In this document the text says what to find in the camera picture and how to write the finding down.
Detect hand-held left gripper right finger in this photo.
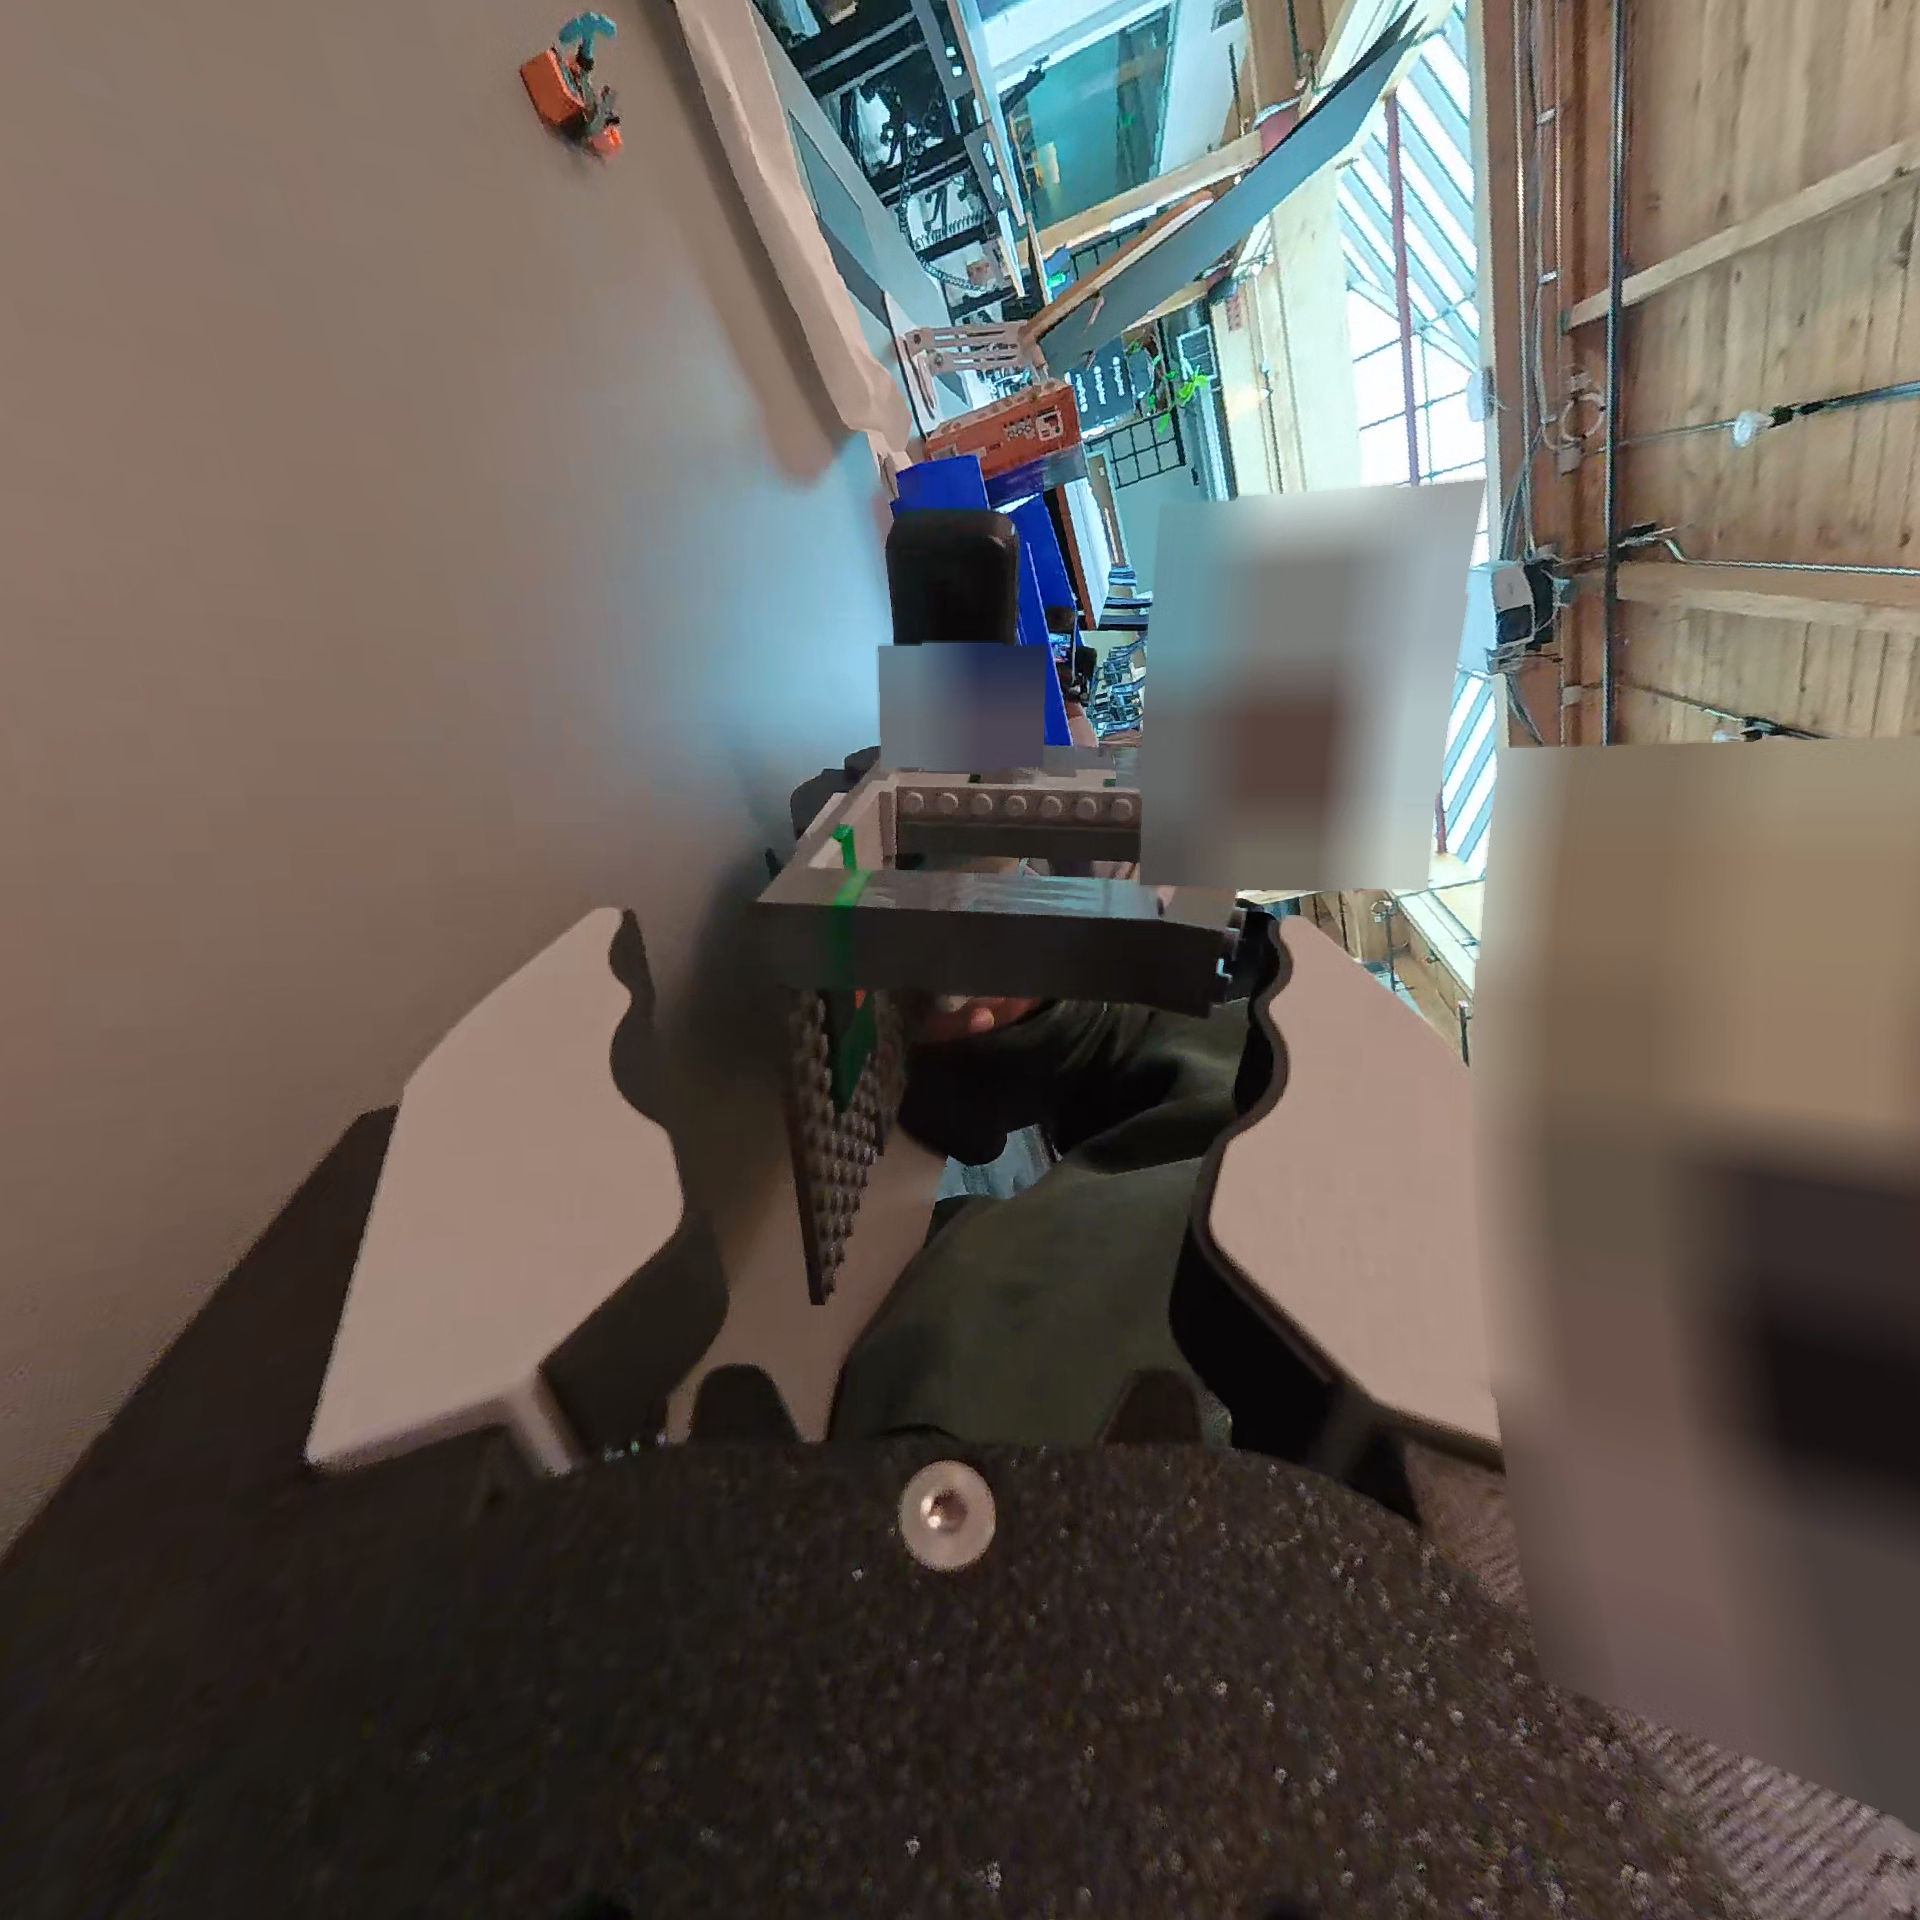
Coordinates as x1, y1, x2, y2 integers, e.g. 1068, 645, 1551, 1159
1188, 915, 1504, 1489

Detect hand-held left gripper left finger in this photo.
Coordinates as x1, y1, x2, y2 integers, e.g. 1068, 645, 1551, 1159
305, 902, 732, 1482

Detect grey toy brick tower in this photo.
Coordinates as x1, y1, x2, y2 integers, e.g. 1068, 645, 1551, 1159
751, 761, 1242, 1025

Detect grey desk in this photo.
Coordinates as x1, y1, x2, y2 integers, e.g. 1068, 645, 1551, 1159
0, 0, 906, 1554

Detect person in dark green clothing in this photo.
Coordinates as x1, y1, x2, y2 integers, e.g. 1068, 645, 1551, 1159
832, 997, 1250, 1445

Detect grey studded baseplate green tiles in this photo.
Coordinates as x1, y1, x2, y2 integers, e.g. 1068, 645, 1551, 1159
785, 983, 906, 1310

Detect blue plastic bin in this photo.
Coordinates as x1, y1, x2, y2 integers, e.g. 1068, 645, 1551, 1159
892, 454, 1085, 747

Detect orange brown box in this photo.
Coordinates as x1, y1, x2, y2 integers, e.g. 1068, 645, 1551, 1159
920, 379, 1085, 465

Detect small orange toy figure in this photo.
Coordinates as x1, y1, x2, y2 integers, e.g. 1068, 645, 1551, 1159
520, 12, 627, 163

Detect white perforated bracket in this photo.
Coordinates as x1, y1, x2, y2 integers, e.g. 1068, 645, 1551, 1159
896, 316, 1041, 417

